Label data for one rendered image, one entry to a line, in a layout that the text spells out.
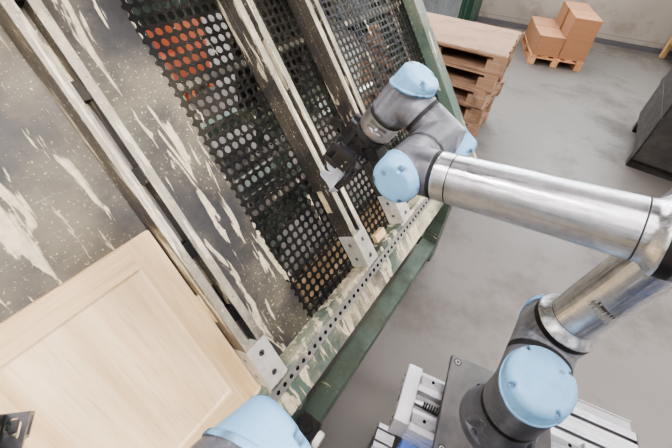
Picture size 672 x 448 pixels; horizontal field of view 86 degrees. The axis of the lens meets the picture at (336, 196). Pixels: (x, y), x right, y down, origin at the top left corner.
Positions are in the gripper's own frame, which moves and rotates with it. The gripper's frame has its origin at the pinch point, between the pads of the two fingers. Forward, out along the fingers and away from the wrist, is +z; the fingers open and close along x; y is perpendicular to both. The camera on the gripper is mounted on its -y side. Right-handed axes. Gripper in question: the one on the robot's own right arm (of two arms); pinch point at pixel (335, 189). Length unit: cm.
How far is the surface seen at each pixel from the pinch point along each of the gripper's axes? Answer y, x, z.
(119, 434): 4, 57, 33
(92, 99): 48, 22, 0
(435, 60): -3, -113, 4
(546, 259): -152, -146, 69
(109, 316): 20, 44, 23
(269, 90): 31.1, -19.5, 4.9
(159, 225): 24.2, 28.1, 11.9
